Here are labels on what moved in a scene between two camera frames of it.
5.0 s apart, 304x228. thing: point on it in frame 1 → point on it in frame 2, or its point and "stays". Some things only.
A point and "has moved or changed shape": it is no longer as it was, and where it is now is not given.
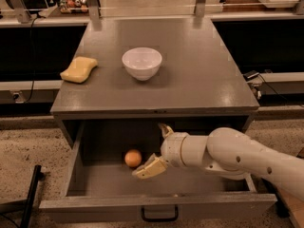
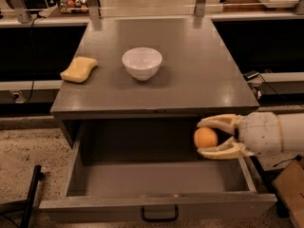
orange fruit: x=133 y=158 has moved or changed shape
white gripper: x=171 y=148 → x=259 y=133
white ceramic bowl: x=142 y=63 stays
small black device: x=251 y=74 stays
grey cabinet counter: x=197 y=81 stays
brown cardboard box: x=294 y=207 stays
